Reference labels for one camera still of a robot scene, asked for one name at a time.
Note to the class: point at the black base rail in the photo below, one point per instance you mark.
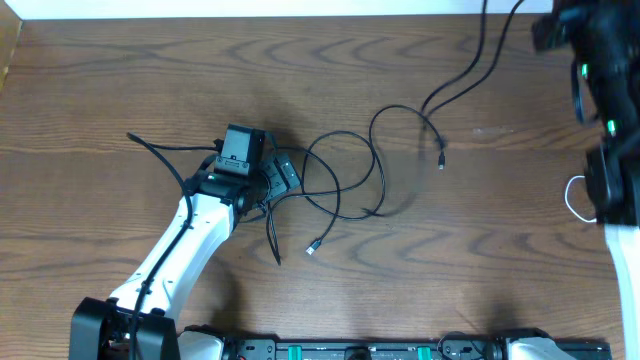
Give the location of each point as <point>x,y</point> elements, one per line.
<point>390,350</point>

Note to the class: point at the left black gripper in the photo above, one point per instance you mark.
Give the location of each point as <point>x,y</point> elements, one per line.
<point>283,183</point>

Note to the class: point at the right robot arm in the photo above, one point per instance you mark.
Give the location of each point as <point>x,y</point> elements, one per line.
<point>604,36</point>

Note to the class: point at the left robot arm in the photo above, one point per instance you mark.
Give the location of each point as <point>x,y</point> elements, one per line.
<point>138,320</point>

